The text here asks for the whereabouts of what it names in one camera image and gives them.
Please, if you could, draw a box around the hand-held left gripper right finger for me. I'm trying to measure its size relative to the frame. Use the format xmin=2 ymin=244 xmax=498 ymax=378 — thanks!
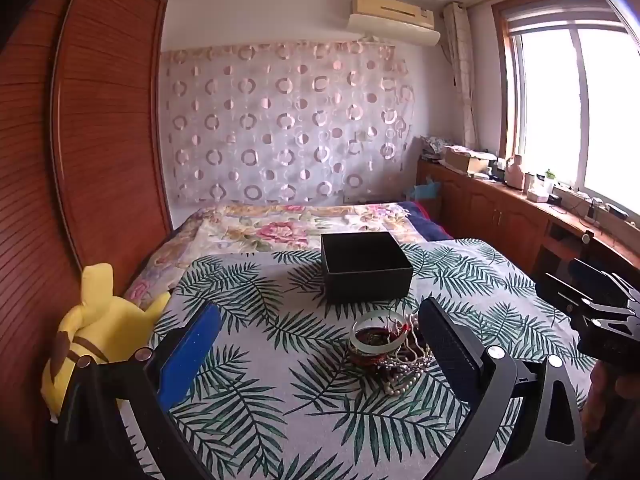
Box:
xmin=417 ymin=297 xmax=588 ymax=480

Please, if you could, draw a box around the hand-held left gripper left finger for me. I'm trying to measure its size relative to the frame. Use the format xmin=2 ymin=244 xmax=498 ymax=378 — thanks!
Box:
xmin=50 ymin=302 xmax=223 ymax=480

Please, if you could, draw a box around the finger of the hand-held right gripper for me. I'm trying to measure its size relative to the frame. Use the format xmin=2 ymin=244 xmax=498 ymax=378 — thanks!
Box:
xmin=569 ymin=258 xmax=626 ymax=303
xmin=535 ymin=272 xmax=633 ymax=323

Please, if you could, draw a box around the large pearl necklace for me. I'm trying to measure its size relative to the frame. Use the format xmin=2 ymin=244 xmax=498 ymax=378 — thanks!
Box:
xmin=380 ymin=312 xmax=437 ymax=397

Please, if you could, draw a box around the dark red bead bracelet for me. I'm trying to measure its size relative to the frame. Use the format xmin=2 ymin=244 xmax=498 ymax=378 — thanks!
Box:
xmin=348 ymin=327 xmax=408 ymax=368

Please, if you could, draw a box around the pale jade bangle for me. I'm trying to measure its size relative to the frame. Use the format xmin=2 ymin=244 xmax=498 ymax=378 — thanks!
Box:
xmin=349 ymin=310 xmax=405 ymax=353

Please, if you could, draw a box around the black square box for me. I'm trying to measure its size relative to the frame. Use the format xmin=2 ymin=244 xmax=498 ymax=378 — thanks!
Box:
xmin=320 ymin=231 xmax=414 ymax=305

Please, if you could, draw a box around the yellow plush toy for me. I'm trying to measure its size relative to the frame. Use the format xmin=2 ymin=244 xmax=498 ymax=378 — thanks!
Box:
xmin=41 ymin=263 xmax=172 ymax=418

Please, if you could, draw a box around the long wooden cabinet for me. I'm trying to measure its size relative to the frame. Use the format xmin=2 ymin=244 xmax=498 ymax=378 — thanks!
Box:
xmin=416 ymin=157 xmax=640 ymax=281

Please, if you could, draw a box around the pink jug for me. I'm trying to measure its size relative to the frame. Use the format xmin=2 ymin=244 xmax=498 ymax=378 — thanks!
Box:
xmin=504 ymin=154 xmax=526 ymax=191

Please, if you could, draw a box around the pink floral quilt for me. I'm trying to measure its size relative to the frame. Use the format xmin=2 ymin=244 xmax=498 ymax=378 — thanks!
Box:
xmin=122 ymin=202 xmax=426 ymax=306

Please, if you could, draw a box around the dark blue and red blanket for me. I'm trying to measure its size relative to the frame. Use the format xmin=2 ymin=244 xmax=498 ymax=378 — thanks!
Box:
xmin=397 ymin=200 xmax=455 ymax=242

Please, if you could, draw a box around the open cardboard box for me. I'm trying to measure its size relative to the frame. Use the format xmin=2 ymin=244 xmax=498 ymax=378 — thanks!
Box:
xmin=442 ymin=145 xmax=493 ymax=176

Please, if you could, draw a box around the teal bag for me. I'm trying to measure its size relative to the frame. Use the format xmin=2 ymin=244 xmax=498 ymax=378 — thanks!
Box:
xmin=406 ymin=177 xmax=442 ymax=202

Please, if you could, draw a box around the wooden framed window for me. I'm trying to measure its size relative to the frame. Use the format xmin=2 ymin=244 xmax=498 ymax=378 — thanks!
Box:
xmin=491 ymin=0 xmax=640 ymax=221

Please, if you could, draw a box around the brown wooden wardrobe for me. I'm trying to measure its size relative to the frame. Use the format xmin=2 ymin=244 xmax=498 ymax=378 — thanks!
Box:
xmin=0 ymin=0 xmax=174 ymax=480

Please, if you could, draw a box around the pale window curtain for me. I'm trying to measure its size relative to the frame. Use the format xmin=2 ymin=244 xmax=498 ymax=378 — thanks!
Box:
xmin=442 ymin=2 xmax=478 ymax=151

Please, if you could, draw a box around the circle pattern sheer curtain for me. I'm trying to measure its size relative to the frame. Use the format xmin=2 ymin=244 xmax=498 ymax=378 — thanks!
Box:
xmin=159 ymin=40 xmax=418 ymax=207

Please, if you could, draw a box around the wall air conditioner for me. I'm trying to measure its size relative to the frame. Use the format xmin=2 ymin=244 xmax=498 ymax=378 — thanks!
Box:
xmin=347 ymin=0 xmax=442 ymax=47

